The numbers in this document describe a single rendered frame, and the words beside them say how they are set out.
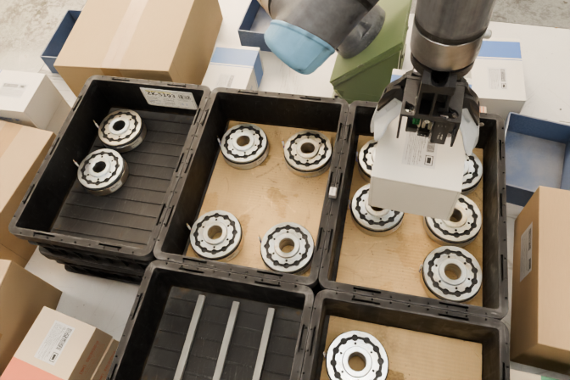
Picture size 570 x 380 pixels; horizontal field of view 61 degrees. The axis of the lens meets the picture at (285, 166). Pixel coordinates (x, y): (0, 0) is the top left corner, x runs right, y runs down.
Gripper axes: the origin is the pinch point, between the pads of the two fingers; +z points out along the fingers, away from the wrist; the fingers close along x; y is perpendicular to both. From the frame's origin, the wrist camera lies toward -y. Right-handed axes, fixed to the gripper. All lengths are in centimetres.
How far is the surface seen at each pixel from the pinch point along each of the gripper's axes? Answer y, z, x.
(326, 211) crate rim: 7.1, 17.7, -13.5
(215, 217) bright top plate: 9.8, 24.9, -35.9
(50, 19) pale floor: -118, 112, -201
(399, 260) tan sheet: 9.5, 27.7, 0.9
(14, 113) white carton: -5, 24, -92
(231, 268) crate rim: 21.1, 17.7, -26.9
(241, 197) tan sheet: 3.0, 27.8, -33.0
